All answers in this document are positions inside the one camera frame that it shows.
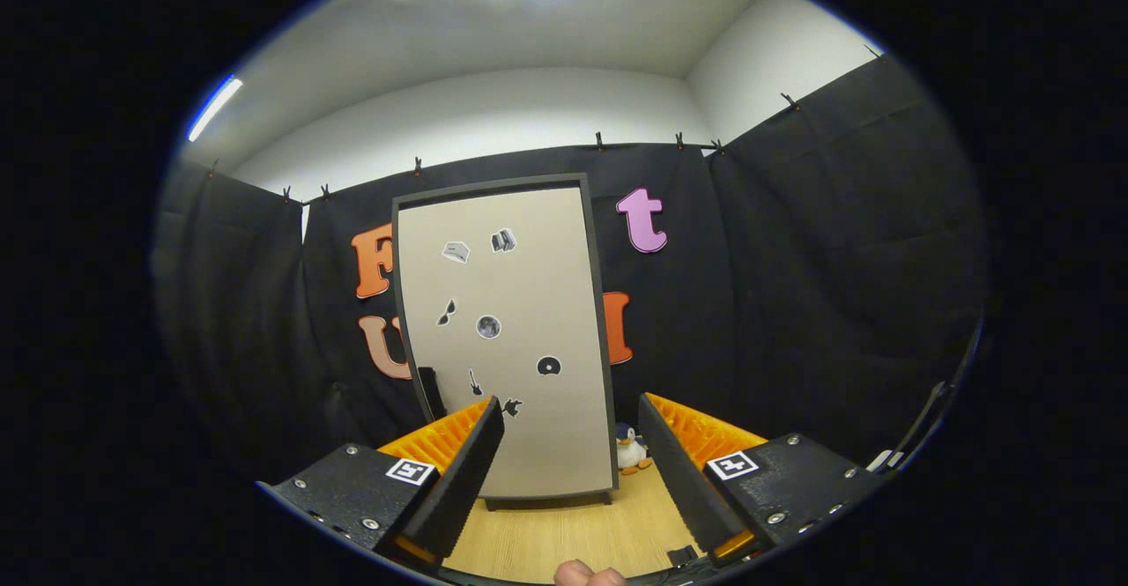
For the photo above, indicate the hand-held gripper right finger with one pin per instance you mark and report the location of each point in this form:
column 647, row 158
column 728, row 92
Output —
column 679, row 480

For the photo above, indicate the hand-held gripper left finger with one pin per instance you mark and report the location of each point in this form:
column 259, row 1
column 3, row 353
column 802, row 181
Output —
column 463, row 489

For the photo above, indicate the beige shoe cabinet door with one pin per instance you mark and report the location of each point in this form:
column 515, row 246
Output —
column 529, row 304

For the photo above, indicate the grey shoe cabinet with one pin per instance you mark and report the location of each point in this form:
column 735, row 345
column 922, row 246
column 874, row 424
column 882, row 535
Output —
column 493, row 189

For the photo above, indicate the plush penguin toy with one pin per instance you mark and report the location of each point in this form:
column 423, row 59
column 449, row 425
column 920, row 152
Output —
column 630, row 454

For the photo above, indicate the small black box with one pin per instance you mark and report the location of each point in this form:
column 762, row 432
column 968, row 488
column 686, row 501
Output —
column 682, row 556

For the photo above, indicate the black backdrop cloth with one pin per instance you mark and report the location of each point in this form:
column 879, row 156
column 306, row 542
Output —
column 793, row 304

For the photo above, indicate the narrow ceiling light strip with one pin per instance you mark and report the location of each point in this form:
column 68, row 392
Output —
column 214, row 110

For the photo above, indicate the dark thin frame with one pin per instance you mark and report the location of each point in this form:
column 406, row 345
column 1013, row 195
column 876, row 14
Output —
column 934, row 410

